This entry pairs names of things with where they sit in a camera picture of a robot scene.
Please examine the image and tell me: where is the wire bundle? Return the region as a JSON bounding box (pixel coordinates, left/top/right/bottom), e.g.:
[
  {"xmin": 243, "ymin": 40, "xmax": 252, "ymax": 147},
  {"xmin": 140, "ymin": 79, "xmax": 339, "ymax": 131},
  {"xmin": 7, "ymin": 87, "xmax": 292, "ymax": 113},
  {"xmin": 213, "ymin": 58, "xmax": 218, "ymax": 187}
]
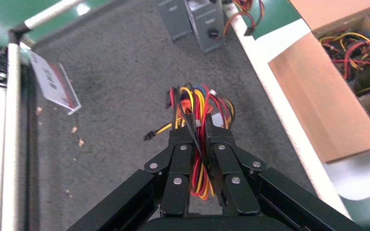
[
  {"xmin": 318, "ymin": 28, "xmax": 370, "ymax": 96},
  {"xmin": 143, "ymin": 82, "xmax": 236, "ymax": 202}
]

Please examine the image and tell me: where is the brown cardboard box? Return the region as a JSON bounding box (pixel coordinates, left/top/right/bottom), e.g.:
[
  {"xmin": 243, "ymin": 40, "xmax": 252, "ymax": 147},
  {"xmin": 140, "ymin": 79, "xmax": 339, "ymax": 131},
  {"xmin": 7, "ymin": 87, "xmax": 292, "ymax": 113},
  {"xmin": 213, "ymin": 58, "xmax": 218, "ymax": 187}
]
[{"xmin": 268, "ymin": 0, "xmax": 370, "ymax": 164}]

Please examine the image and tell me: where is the white metal table rail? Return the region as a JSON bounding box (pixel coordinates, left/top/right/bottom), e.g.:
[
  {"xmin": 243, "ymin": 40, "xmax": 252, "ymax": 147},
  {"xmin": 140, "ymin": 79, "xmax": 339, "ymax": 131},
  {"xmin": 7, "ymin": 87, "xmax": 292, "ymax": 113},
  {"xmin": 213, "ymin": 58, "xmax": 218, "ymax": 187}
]
[
  {"xmin": 11, "ymin": 0, "xmax": 88, "ymax": 36},
  {"xmin": 225, "ymin": 0, "xmax": 353, "ymax": 220},
  {"xmin": 0, "ymin": 41, "xmax": 22, "ymax": 231}
]

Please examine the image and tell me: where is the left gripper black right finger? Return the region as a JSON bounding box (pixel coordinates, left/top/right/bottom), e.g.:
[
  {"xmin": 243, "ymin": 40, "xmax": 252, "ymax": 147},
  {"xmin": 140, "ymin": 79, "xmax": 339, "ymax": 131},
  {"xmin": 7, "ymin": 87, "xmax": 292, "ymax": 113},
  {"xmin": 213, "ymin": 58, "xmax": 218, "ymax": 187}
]
[{"xmin": 204, "ymin": 113, "xmax": 267, "ymax": 217}]

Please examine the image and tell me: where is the power supply with coloured wires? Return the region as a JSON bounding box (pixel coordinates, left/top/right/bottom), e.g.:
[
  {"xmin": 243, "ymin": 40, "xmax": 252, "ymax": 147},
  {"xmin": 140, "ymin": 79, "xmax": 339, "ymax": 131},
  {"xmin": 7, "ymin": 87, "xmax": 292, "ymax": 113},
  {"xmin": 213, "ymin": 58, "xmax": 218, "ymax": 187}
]
[
  {"xmin": 157, "ymin": 0, "xmax": 193, "ymax": 41},
  {"xmin": 185, "ymin": 0, "xmax": 265, "ymax": 54}
]

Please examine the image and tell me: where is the white card with red print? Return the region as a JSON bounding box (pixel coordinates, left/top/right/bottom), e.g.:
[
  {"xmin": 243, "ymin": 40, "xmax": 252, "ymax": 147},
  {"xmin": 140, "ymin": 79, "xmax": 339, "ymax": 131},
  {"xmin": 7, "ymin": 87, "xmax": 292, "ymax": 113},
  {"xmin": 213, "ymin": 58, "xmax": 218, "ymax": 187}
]
[{"xmin": 28, "ymin": 50, "xmax": 82, "ymax": 116}]

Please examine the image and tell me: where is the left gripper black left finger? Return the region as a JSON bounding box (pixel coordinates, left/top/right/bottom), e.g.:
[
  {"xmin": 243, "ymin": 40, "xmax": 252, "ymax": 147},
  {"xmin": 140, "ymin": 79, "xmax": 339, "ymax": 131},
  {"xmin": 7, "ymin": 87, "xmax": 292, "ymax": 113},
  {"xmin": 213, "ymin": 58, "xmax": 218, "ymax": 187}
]
[{"xmin": 144, "ymin": 127, "xmax": 195, "ymax": 218}]

